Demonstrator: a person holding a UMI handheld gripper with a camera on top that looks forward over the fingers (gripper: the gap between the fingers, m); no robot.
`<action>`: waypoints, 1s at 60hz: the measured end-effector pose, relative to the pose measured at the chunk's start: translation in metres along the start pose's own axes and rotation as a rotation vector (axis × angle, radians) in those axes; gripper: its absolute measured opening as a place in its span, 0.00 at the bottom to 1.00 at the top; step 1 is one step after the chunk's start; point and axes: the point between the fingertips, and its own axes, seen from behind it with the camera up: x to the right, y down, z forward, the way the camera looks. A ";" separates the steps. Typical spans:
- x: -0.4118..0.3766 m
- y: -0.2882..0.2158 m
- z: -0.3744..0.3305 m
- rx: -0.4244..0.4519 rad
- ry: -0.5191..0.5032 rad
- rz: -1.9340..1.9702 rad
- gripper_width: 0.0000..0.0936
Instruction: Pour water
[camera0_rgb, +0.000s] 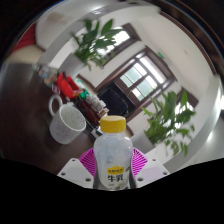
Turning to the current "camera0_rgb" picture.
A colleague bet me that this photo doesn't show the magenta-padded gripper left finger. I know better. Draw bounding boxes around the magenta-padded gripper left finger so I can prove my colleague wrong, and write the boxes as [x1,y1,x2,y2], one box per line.
[56,148,98,190]

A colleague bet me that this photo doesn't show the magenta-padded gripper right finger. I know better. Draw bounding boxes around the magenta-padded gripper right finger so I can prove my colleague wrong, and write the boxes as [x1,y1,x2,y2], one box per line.
[131,147,171,189]

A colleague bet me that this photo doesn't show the yellow-capped clear drink bottle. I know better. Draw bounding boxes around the yellow-capped clear drink bottle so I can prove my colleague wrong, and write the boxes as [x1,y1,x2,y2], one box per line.
[93,115,134,191]

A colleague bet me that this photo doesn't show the white speckled mug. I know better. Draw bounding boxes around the white speckled mug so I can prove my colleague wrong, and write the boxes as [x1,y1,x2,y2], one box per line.
[48,94,87,145]

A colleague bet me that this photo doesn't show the large potted green plant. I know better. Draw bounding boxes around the large potted green plant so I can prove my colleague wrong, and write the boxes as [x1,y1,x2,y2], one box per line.
[131,90,196,158]

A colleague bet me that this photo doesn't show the tray of wrapped snacks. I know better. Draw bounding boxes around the tray of wrapped snacks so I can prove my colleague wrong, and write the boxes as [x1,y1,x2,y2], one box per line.
[74,88,109,126]

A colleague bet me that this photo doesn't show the black chair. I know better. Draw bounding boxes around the black chair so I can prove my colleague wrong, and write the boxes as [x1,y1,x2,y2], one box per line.
[97,81,136,118]

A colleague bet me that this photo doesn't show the brown-framed narrow window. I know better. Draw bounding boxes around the brown-framed narrow window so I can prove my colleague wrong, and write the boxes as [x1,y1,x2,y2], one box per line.
[176,88,201,113]

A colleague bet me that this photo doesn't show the brown wooden glazed door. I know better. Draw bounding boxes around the brown wooden glazed door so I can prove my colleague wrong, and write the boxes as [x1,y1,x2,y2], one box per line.
[96,46,178,123]

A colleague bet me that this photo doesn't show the colourful printed cards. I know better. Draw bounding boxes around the colourful printed cards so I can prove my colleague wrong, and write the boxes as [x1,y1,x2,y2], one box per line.
[33,63,59,88]

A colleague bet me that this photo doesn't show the small potted green plant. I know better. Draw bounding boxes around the small potted green plant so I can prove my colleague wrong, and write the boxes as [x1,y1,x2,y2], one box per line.
[58,19,123,79]

